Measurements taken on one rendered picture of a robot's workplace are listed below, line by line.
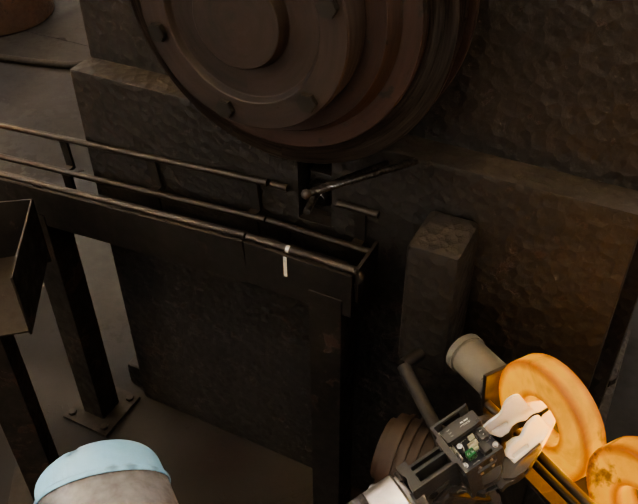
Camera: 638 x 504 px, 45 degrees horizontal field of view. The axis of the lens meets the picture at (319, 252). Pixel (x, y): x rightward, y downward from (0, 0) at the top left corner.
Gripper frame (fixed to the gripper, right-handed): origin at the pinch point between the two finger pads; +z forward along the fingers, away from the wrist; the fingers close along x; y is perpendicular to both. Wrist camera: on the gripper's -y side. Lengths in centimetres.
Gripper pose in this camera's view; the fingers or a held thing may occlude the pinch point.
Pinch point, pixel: (548, 413)
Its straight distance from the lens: 99.5
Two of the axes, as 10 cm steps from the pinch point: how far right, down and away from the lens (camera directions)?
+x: -4.7, -5.6, 6.8
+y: -2.8, -6.4, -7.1
